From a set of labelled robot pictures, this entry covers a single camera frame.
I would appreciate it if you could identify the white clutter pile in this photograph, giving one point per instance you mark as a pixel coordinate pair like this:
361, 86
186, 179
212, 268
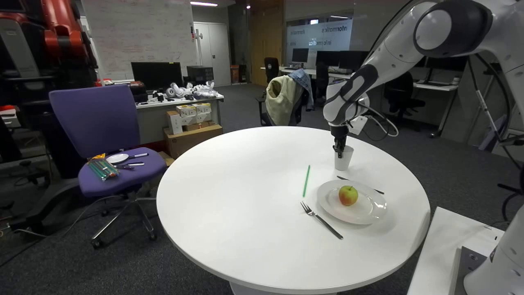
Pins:
186, 91

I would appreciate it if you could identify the white background desk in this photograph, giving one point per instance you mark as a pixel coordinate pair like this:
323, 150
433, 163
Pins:
436, 86

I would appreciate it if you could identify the small white dish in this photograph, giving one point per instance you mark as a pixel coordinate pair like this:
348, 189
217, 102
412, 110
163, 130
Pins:
117, 158

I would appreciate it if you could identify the brown wooden door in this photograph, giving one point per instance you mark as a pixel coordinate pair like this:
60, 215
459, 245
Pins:
266, 38

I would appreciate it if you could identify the green apple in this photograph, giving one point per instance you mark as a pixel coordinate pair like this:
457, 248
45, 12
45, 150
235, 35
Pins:
349, 196

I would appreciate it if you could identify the red industrial robot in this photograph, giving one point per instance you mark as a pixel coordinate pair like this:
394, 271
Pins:
60, 33

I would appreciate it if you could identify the white yellow carton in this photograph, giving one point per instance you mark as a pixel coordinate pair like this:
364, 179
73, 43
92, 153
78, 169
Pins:
204, 114
187, 117

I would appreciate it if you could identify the grey base plate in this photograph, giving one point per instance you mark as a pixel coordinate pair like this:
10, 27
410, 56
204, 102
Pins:
469, 268

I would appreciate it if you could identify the brown cardboard box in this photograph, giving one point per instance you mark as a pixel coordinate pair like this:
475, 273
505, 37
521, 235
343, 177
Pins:
191, 141

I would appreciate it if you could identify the purple office chair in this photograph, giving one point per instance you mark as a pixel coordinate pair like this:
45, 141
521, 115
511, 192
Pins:
92, 120

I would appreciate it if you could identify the small black monitor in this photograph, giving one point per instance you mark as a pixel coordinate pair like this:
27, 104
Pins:
200, 74

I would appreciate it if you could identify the beige jacket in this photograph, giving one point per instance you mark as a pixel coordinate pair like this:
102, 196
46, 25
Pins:
281, 100

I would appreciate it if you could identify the black chair with jacket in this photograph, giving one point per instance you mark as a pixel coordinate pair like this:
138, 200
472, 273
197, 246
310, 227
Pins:
299, 115

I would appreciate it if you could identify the blue jacket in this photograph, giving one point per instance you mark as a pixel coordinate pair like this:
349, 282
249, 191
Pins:
305, 84

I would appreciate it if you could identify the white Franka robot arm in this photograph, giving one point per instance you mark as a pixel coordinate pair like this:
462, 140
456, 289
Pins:
394, 51

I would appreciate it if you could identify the white round plate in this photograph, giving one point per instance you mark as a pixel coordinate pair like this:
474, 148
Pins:
338, 210

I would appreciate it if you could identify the small silver utensil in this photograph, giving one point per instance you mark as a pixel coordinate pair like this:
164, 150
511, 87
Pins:
135, 164
140, 155

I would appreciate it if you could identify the white robot base platform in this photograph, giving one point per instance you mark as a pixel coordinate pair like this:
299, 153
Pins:
443, 251

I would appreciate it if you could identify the ceiling light strip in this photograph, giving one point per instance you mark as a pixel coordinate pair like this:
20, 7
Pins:
204, 4

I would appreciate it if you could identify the white ceramic mug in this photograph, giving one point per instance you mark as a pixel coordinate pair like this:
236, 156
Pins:
343, 163

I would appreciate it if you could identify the green striped pack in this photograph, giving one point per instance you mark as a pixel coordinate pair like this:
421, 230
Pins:
102, 171

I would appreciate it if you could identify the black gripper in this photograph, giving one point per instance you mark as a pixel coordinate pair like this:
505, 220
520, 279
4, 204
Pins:
340, 133

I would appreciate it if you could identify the white office desk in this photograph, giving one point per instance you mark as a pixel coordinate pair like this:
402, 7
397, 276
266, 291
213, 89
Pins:
153, 117

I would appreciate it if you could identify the plain white box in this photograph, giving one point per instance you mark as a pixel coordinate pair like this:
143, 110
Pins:
174, 123

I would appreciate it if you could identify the green straw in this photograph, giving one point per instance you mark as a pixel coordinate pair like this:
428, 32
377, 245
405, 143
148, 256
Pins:
307, 182

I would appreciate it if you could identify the large black monitor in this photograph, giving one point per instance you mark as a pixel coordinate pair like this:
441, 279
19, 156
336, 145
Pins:
156, 76

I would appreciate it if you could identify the dark background monitor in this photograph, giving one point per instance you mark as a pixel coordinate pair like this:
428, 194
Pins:
336, 59

